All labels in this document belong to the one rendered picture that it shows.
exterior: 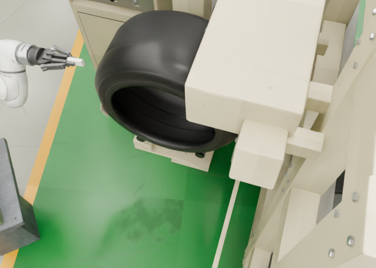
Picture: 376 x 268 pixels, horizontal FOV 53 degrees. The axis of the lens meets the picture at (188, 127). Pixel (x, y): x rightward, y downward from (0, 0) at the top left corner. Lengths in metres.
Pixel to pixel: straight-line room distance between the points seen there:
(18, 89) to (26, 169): 1.20
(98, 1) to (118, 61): 1.06
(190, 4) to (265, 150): 0.86
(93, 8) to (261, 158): 1.71
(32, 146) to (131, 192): 0.83
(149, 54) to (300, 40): 0.53
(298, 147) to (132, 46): 0.68
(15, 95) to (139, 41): 0.70
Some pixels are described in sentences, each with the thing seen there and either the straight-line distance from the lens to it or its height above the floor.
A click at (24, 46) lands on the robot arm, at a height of 1.25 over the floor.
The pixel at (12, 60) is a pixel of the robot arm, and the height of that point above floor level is 1.21.
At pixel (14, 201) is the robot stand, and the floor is 0.65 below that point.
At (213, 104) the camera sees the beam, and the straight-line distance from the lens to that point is 0.81.
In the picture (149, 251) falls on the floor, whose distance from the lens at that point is 2.49.
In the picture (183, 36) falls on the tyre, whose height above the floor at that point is 1.49.
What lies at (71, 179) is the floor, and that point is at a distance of 2.74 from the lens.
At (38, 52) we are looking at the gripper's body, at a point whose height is 1.25.
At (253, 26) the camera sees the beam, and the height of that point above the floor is 1.78.
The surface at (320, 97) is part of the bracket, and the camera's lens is 0.87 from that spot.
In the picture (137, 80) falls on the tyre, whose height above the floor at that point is 1.41.
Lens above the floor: 2.42
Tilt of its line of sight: 61 degrees down
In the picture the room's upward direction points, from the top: 3 degrees counter-clockwise
